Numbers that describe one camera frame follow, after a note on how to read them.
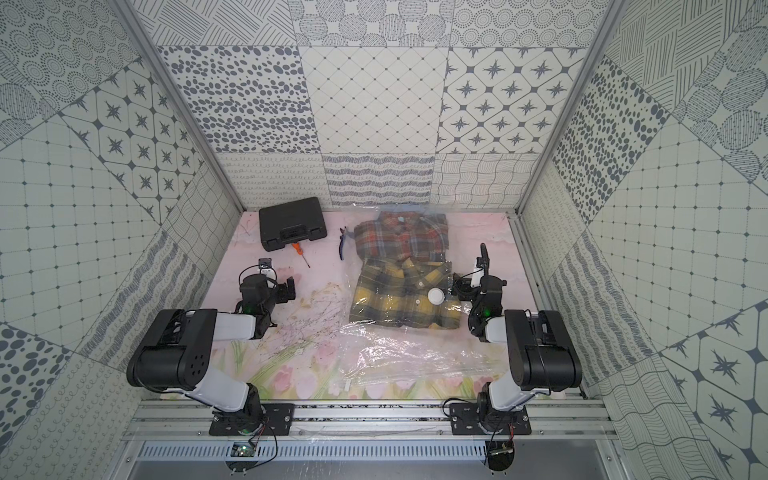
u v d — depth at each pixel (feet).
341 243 3.61
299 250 3.52
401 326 2.89
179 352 1.51
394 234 3.52
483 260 2.35
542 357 1.49
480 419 2.22
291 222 3.65
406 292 3.06
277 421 2.40
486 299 2.38
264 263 2.73
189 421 2.46
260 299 2.44
